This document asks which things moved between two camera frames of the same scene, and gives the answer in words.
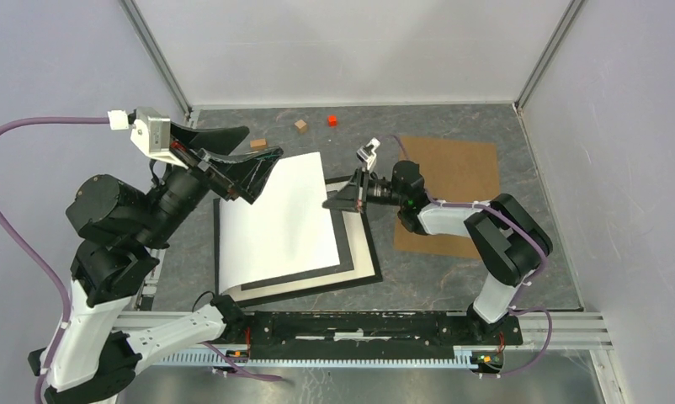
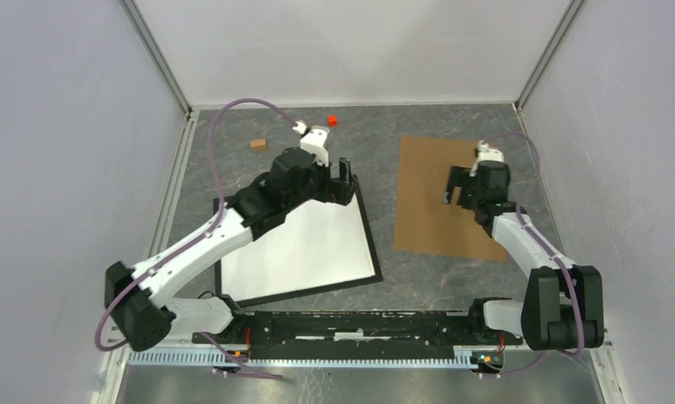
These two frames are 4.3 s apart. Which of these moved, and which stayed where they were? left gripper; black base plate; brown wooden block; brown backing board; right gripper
Moved: left gripper; right gripper
Stayed: brown wooden block; brown backing board; black base plate
